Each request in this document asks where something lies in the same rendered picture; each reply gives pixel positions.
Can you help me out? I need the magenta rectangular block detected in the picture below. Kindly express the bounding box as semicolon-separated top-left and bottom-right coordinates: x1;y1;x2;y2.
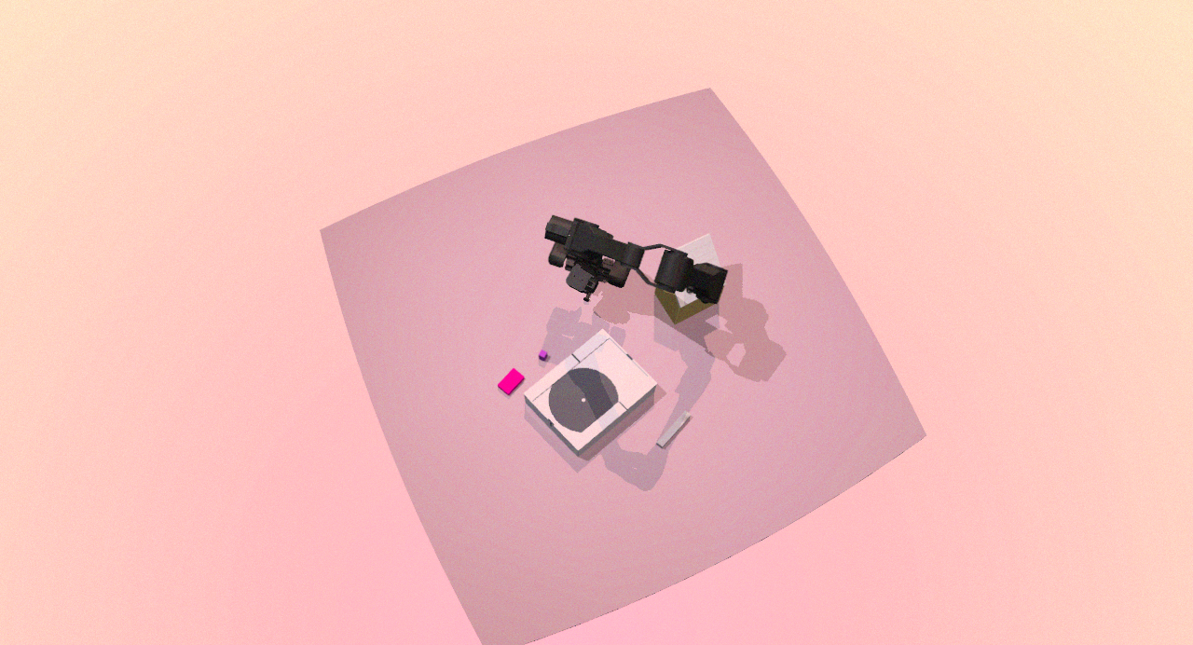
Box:
497;370;524;396

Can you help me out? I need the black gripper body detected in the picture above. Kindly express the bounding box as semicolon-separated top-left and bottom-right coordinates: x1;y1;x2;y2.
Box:
548;242;631;289

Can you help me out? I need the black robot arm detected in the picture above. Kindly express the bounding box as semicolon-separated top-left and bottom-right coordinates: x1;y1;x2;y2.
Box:
544;215;728;304

